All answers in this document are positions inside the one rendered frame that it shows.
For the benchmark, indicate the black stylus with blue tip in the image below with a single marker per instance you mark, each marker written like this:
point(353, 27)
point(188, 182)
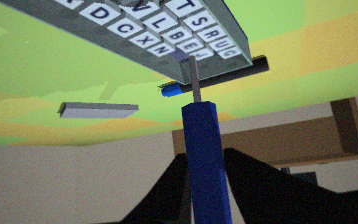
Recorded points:
point(259, 65)

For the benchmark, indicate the grey keyboard with white keys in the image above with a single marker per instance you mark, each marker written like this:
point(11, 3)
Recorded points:
point(159, 35)

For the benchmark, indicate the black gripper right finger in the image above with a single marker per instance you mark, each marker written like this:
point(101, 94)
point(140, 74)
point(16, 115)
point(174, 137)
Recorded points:
point(266, 195)

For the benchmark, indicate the blue stylus with grey tip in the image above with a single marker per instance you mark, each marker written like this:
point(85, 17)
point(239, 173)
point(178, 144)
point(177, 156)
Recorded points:
point(205, 157)

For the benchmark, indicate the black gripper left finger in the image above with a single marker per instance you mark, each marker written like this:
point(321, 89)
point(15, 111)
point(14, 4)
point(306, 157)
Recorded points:
point(168, 201)

